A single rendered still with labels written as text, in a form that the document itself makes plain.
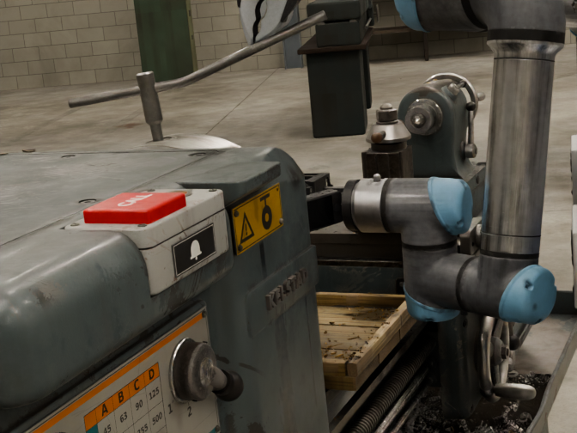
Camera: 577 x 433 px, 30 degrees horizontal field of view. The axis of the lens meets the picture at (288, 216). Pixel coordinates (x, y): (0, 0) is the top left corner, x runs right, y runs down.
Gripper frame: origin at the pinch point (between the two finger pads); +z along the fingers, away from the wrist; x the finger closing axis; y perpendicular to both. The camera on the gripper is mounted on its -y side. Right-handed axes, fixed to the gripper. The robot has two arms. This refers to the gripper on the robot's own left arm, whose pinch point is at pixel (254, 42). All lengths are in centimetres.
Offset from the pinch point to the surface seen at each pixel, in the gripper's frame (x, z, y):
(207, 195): -17.7, 2.0, -45.6
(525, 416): -44, 70, 71
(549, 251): -18, 142, 373
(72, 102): 17.3, 12.0, -11.1
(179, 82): 6.2, 6.5, -5.5
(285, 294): -21.4, 16.0, -28.9
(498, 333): -35, 49, 57
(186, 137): 3.9, 13.0, -5.2
